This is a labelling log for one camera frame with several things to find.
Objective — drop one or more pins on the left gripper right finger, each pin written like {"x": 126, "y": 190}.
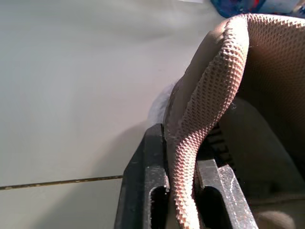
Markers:
{"x": 224, "y": 188}

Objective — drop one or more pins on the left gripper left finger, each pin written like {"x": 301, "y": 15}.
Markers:
{"x": 138, "y": 181}

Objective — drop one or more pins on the blue patterned pack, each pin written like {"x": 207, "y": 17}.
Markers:
{"x": 240, "y": 7}

